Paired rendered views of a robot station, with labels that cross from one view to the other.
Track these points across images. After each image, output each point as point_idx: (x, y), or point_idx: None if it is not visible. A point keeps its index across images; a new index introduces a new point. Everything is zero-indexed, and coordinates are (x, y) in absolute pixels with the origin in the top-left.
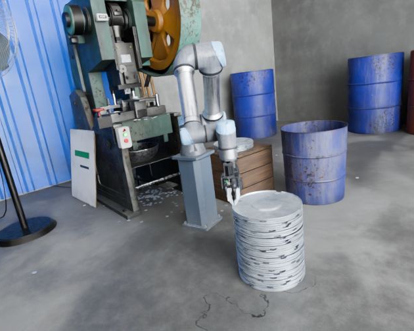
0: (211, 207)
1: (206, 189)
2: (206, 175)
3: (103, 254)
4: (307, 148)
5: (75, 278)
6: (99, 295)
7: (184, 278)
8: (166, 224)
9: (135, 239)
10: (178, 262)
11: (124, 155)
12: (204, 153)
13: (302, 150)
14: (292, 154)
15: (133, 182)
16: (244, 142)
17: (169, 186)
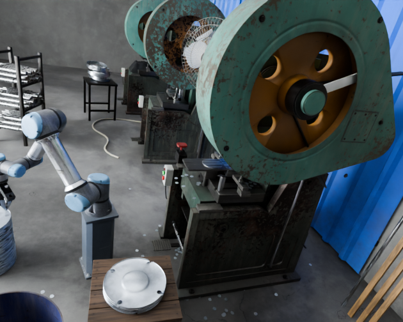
0: (84, 255)
1: (82, 236)
2: (83, 228)
3: (117, 209)
4: None
5: None
6: None
7: (43, 227)
8: (122, 245)
9: (119, 225)
10: (63, 231)
11: (169, 189)
12: (85, 212)
13: None
14: (20, 316)
15: (166, 214)
16: (121, 291)
17: (156, 243)
